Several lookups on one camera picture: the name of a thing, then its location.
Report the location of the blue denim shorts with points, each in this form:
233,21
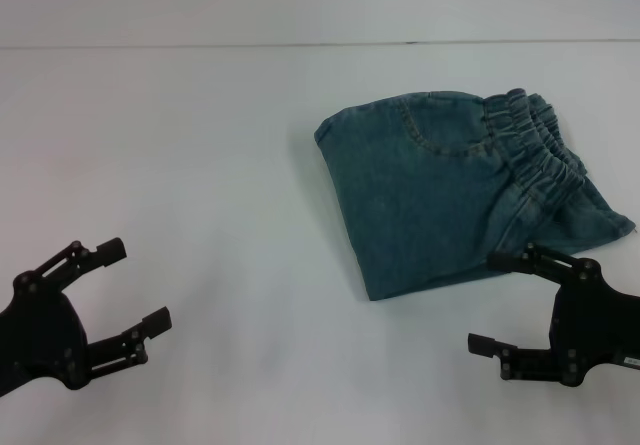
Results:
440,190

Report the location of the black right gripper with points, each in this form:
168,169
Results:
595,325

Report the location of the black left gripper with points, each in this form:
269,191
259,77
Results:
40,335

